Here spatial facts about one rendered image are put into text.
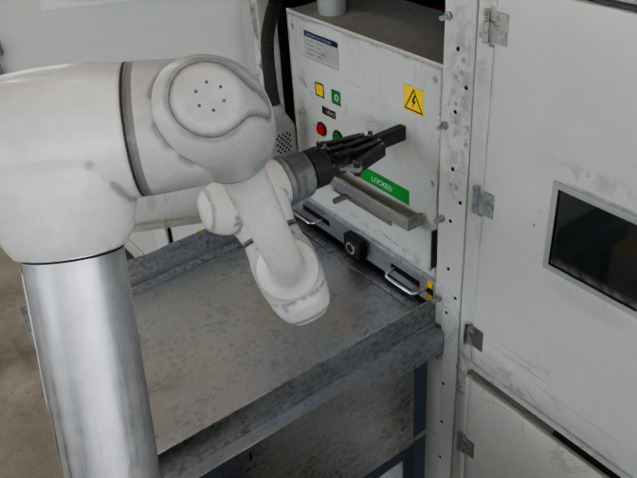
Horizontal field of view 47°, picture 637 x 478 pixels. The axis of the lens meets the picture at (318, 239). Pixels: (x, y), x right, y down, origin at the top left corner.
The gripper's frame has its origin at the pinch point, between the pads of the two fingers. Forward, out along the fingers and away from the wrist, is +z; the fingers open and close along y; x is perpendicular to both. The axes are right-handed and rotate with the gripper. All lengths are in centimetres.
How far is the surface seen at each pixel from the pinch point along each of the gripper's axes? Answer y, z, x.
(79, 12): -67, -33, 18
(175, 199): -61, -21, -32
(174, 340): -18, -45, -38
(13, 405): -121, -72, -123
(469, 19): 19.6, -0.4, 27.3
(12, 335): -159, -60, -123
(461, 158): 19.3, -0.4, 2.8
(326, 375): 13.7, -28.4, -35.4
